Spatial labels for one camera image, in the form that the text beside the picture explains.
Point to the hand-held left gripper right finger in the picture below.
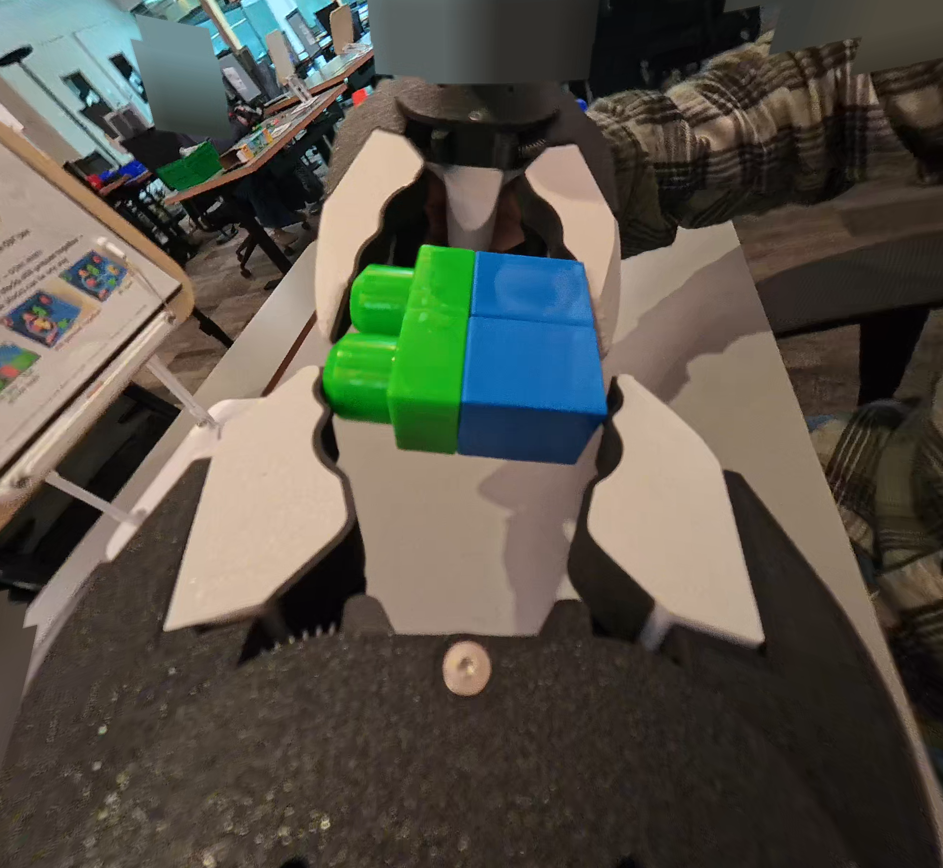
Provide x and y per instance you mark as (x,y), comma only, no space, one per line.
(663,514)

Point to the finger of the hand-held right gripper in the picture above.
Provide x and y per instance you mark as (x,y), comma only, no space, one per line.
(353,197)
(586,205)

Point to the clear acrylic board stand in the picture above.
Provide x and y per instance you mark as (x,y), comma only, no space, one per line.
(228,415)

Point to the green plastic crate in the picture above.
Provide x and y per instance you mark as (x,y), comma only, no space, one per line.
(188,168)

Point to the person's right forearm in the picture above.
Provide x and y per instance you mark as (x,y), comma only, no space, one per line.
(737,138)

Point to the wooden background desk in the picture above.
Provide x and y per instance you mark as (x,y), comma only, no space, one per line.
(250,153)

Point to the white printed instruction board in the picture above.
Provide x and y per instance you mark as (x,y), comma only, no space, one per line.
(74,278)

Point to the green mega block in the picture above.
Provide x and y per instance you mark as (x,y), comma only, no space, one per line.
(431,367)

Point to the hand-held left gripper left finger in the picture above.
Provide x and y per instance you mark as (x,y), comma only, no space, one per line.
(272,514)

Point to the person's plaid shirt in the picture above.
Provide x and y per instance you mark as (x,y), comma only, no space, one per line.
(891,485)

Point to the blue mega block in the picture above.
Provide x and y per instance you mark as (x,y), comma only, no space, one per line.
(530,382)

